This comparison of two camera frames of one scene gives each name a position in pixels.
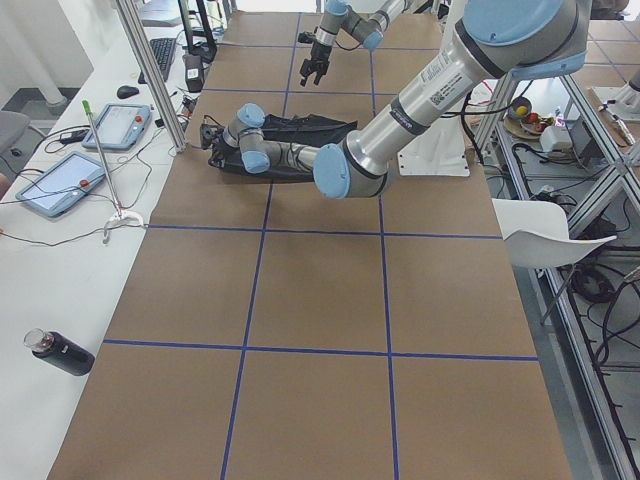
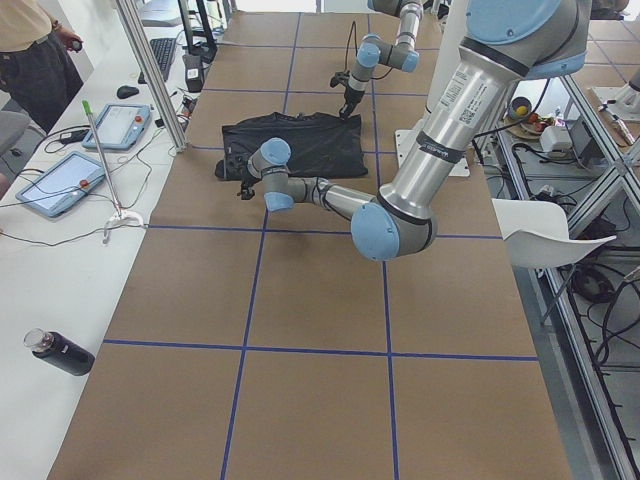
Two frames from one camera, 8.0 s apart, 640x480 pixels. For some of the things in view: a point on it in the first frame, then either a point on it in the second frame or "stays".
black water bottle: [59, 351] stays
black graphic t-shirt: [301, 129] stays
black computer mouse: [124, 92] stays
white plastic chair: [535, 233] stays
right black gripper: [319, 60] to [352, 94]
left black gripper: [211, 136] to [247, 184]
